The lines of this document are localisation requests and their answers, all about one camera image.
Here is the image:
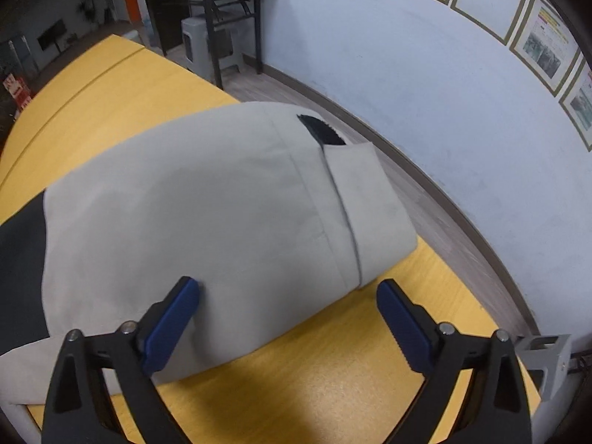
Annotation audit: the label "grey jacket with black panels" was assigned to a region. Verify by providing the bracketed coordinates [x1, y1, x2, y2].
[1, 102, 417, 406]

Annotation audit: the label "red white sign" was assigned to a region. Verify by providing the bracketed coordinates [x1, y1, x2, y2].
[3, 73, 32, 111]

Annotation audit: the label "grey plastic stool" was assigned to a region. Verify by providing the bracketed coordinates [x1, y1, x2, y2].
[181, 14, 246, 83]

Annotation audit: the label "yellow side table black legs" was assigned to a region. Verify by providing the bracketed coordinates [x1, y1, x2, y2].
[145, 0, 263, 87]

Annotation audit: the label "grey metal corner bracket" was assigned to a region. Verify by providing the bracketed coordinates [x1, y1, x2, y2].
[515, 335, 572, 402]

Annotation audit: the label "framed wall picture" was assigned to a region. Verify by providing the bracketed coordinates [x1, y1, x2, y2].
[510, 0, 580, 96]

